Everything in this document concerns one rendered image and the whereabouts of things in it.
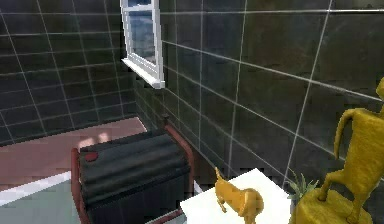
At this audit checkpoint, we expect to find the white framed window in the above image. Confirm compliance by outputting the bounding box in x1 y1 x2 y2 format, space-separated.
119 0 166 90

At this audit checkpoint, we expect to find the small golden animal statue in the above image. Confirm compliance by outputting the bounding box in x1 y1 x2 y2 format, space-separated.
214 166 265 224

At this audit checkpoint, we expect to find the white table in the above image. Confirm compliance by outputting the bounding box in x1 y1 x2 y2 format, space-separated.
179 167 292 224

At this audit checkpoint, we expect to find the small green house plant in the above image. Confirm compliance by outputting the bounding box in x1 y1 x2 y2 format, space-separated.
287 169 320 202

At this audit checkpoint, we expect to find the large golden figure statue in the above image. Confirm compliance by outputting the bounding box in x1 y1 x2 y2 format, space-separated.
288 77 384 224

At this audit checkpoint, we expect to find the black bin with red frame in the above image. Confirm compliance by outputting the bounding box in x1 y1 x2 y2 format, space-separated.
70 114 196 224

